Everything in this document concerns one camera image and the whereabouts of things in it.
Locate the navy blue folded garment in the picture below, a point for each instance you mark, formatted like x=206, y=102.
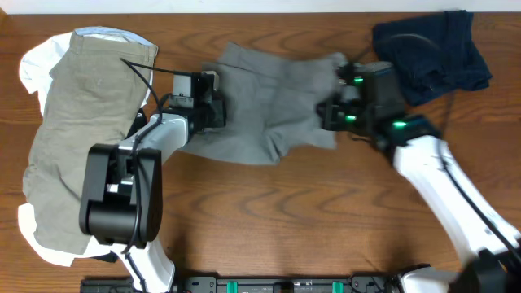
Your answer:
x=432, y=54

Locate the light blue garment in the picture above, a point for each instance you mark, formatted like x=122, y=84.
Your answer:
x=112, y=34

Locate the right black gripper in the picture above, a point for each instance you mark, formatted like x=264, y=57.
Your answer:
x=327, y=115

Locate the grey shorts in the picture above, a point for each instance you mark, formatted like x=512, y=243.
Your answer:
x=270, y=105

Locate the white garment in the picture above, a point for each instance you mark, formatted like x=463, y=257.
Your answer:
x=36, y=69

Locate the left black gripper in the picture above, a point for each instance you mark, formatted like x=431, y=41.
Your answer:
x=220, y=107

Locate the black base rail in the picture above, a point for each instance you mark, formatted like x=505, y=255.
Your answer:
x=352, y=284

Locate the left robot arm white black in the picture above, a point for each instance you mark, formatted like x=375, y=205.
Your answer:
x=122, y=201

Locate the dark teal garment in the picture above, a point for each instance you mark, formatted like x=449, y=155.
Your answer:
x=140, y=120

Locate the khaki shorts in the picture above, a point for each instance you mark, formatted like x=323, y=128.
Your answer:
x=85, y=130

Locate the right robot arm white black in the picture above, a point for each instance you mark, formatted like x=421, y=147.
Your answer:
x=370, y=108

